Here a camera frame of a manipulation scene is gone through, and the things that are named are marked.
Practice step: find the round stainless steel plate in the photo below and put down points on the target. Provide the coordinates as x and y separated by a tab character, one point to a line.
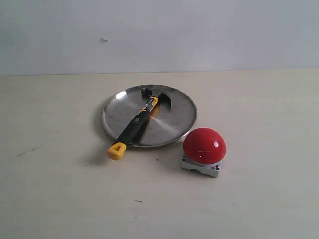
165	124

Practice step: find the black and yellow claw hammer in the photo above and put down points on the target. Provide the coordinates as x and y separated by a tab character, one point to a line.
154	98

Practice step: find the red dome push button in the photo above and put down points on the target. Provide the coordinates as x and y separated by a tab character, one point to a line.
203	151

